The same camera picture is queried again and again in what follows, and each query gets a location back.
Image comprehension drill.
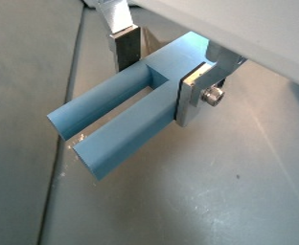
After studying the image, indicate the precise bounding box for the black curved regrasp stand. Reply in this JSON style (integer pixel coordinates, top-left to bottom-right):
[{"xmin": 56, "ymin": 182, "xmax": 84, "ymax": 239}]
[{"xmin": 141, "ymin": 27, "xmax": 161, "ymax": 56}]

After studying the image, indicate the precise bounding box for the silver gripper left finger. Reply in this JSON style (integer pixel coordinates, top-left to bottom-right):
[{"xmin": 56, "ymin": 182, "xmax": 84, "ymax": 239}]
[{"xmin": 84, "ymin": 0, "xmax": 141, "ymax": 71}]

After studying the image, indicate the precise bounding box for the light blue square-circle object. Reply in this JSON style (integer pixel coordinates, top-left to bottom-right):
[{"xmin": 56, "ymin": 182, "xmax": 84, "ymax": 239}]
[{"xmin": 46, "ymin": 32, "xmax": 208, "ymax": 179}]

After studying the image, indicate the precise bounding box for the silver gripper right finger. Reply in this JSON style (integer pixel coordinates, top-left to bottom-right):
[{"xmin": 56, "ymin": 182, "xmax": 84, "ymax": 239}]
[{"xmin": 175, "ymin": 42, "xmax": 247, "ymax": 126}]

